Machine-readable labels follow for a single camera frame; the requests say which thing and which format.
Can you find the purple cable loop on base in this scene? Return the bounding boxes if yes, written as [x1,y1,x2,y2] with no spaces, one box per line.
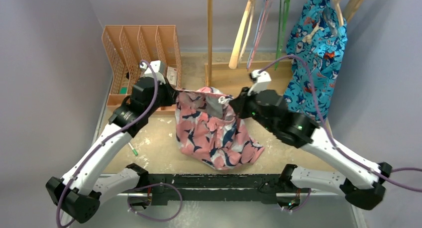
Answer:
[127,182,184,223]

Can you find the green white marker pen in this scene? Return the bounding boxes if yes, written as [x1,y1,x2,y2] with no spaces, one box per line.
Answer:
[128,142,138,156]

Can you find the wooden hanger holding blue shorts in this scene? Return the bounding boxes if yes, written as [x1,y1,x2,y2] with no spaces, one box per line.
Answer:
[331,0,344,26]

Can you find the green plastic hanger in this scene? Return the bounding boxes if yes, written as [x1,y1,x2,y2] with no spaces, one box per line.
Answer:
[276,0,291,59]

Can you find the blue shark print shorts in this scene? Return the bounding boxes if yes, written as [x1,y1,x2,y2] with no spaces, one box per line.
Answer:
[284,0,348,122]

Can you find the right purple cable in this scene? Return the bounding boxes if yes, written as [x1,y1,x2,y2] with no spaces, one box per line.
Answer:
[257,55,422,193]

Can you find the wooden clothes rack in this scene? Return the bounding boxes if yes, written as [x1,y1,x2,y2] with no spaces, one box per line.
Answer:
[205,0,364,95]

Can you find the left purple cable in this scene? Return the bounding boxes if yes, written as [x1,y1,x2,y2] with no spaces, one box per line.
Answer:
[55,60,160,228]

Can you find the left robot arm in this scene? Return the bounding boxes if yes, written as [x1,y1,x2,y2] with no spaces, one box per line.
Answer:
[46,73,178,228]

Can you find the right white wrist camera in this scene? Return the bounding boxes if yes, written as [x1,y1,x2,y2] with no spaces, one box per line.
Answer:
[247,70,272,96]

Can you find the orange plastic file organizer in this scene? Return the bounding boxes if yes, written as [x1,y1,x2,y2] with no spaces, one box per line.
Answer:
[102,25,182,111]

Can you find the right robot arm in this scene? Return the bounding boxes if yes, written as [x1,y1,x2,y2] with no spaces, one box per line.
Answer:
[229,87,392,211]

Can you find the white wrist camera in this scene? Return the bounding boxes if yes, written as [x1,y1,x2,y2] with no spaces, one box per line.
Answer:
[137,60,167,87]
[247,70,272,96]

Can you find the pink shark print shorts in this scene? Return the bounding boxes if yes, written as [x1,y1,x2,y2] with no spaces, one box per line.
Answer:
[175,87,265,170]

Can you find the small white box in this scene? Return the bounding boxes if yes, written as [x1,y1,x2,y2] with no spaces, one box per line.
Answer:
[166,66,178,88]

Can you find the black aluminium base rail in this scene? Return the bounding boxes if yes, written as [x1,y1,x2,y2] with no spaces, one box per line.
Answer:
[108,173,314,208]

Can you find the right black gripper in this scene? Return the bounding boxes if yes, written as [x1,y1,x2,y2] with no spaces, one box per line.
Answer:
[230,86,276,133]

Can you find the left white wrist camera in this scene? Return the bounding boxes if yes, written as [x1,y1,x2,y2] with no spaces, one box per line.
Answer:
[137,60,167,87]

